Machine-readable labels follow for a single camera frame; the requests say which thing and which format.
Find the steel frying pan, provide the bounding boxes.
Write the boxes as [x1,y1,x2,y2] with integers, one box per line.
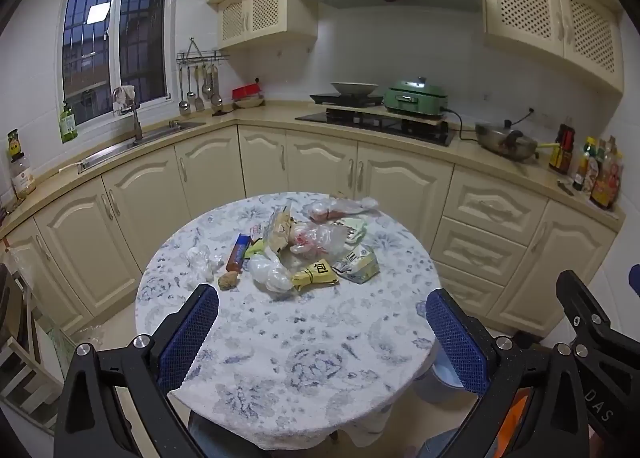
[475,120,541,162]

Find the white plastic bag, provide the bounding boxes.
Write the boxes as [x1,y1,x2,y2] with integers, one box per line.
[247,255,296,293]

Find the metal faucet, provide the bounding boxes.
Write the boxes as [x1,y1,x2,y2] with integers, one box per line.
[112,88,146,146]

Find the clear plastic wrap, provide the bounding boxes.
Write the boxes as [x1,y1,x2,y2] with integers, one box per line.
[186,245,226,283]

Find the floral round tablecloth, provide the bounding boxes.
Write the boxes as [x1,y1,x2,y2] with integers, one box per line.
[134,192,443,449]

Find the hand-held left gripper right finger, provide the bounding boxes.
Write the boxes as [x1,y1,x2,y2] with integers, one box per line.
[425,288,591,458]

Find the cream kitchen base cabinet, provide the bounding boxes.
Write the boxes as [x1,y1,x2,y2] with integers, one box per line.
[0,102,626,339]

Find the grey bin with blue liner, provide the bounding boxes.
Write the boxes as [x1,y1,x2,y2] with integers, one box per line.
[412,338,473,406]

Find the green yellow snack bag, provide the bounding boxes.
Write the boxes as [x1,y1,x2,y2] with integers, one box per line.
[260,205,296,253]

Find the green dish soap bottle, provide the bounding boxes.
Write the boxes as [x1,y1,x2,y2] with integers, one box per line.
[59,100,78,143]

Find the white wok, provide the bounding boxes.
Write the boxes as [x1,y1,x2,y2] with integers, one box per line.
[330,81,380,96]

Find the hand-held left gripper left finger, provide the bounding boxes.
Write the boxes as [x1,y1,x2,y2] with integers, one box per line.
[52,283,221,458]

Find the yellow cap oil bottle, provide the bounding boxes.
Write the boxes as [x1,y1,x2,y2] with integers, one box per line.
[572,137,598,191]

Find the metal utensil rack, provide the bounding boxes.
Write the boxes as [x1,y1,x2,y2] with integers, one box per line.
[176,38,231,63]

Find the steel sink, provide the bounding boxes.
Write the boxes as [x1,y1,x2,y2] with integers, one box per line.
[77,120,206,173]

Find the red and blue snack wrapper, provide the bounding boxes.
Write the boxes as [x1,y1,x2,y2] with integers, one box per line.
[225,233,251,273]

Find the white wooden shelf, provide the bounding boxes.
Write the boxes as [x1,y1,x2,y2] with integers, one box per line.
[0,263,66,434]

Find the orange plastic bag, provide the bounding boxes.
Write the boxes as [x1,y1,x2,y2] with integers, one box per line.
[495,385,531,458]

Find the cream lattice door cabinet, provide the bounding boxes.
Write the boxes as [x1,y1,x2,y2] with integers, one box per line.
[477,0,626,93]
[217,0,318,51]

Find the black induction cooker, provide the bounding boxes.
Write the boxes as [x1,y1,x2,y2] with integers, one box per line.
[310,92,386,108]

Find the green electric cooker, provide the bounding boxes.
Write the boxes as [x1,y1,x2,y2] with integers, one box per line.
[382,78,446,116]

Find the dark sauce bottle red label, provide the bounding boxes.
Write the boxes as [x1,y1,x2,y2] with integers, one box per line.
[548,124,576,175]

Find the yellow snack packet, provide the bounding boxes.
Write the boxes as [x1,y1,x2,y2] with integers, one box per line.
[291,260,340,291]

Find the red box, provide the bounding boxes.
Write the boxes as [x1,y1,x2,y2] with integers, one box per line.
[232,82,263,101]

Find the clear bag with red print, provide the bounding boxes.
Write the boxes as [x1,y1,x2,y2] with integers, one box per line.
[287,223,351,259]

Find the black gas stove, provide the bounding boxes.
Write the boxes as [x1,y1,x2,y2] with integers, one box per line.
[295,108,456,147]

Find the metal ladle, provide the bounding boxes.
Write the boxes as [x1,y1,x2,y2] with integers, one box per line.
[177,62,192,117]
[210,64,224,107]

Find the glass jar with white label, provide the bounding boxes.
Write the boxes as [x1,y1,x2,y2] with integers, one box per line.
[10,153,37,199]

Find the cloth on faucet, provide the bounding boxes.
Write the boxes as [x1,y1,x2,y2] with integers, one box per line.
[112,85,137,111]

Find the metal slotted spatula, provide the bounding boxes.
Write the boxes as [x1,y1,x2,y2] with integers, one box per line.
[192,64,206,112]

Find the black power cable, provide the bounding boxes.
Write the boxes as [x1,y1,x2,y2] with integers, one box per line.
[442,108,536,143]

